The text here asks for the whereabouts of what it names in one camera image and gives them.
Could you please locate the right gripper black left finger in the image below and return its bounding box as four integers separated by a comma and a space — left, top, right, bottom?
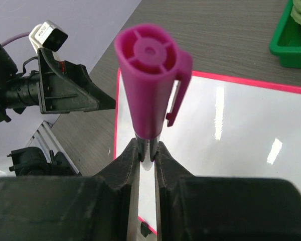
0, 139, 139, 240

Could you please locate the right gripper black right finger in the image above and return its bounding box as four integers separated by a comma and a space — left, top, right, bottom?
155, 142, 301, 240

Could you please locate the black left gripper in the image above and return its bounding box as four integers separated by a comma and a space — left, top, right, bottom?
37, 48, 116, 113

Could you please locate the magenta capped whiteboard marker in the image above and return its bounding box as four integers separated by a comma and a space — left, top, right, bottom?
114, 24, 193, 171

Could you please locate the pink framed whiteboard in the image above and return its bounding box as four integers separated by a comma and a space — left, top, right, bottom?
115, 72, 301, 236

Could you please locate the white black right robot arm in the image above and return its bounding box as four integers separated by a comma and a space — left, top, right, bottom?
0, 139, 301, 240

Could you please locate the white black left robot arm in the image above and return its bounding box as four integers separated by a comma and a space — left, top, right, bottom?
0, 44, 116, 123

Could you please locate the black whiteboard foot clip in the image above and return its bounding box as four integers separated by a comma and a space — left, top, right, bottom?
140, 221, 151, 237

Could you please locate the green plastic tray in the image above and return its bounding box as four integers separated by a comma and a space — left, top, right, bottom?
269, 1, 301, 69

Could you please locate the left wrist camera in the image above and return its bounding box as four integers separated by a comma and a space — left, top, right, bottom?
28, 21, 68, 53

